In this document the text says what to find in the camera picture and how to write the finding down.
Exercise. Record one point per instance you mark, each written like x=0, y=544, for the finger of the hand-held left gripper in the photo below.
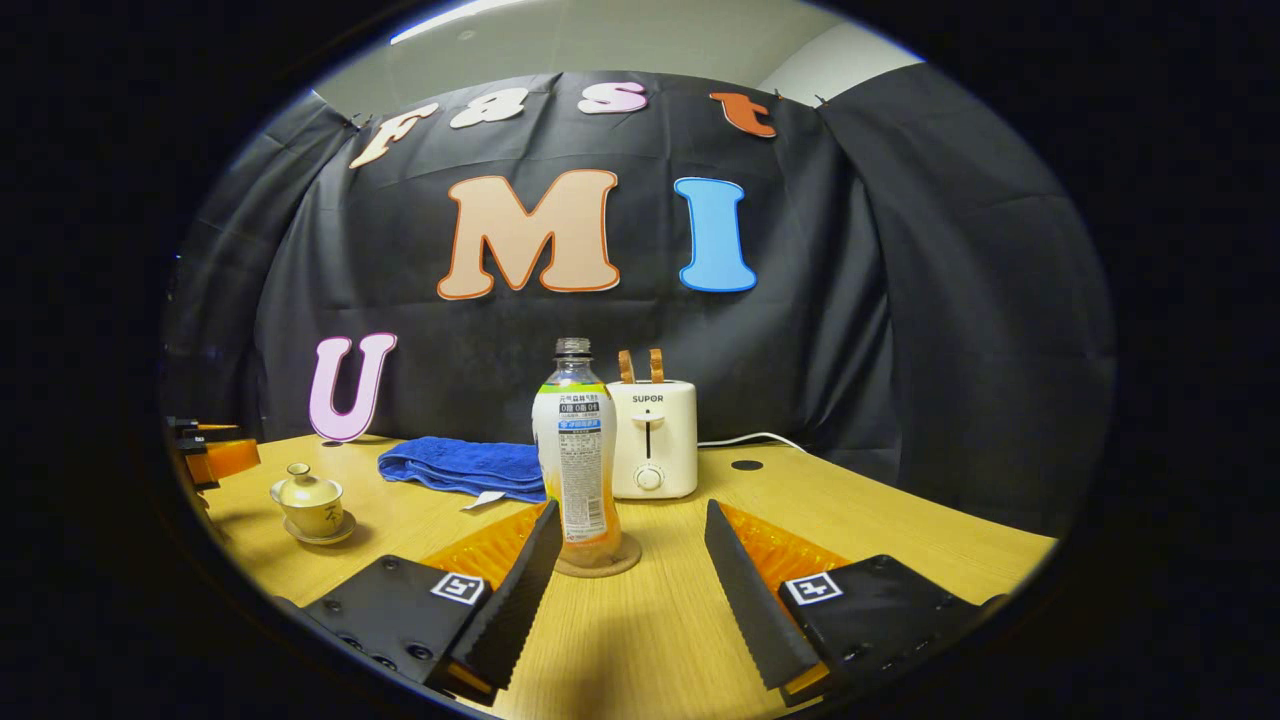
x=205, y=430
x=225, y=460

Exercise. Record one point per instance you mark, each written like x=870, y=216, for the blue towel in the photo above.
x=450, y=465

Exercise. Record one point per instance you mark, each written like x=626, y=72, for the white toaster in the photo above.
x=670, y=450

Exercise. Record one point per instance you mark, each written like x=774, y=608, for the water bottle with white label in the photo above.
x=575, y=460

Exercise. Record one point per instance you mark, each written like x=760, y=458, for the bread slice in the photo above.
x=626, y=367
x=657, y=365

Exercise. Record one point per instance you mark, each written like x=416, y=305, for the black backdrop cloth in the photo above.
x=900, y=300

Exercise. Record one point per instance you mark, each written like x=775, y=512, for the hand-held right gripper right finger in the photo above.
x=750, y=600

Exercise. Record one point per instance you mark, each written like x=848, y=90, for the round wooden coaster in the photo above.
x=625, y=555

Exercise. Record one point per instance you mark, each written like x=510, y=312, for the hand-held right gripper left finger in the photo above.
x=515, y=600

